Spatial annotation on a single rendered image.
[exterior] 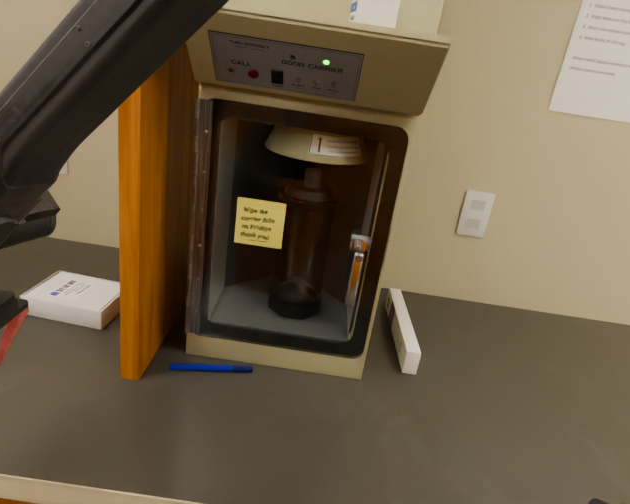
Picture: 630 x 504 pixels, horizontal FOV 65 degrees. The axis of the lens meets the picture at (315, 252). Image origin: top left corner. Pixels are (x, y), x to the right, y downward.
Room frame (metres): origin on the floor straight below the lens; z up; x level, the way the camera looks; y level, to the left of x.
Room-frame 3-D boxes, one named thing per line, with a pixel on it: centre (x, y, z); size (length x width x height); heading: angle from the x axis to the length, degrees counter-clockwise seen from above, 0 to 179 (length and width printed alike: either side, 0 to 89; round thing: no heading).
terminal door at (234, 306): (0.73, 0.04, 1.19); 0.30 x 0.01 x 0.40; 90
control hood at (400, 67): (0.68, 0.04, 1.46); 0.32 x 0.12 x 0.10; 91
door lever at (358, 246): (0.70, -0.07, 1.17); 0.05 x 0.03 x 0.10; 0
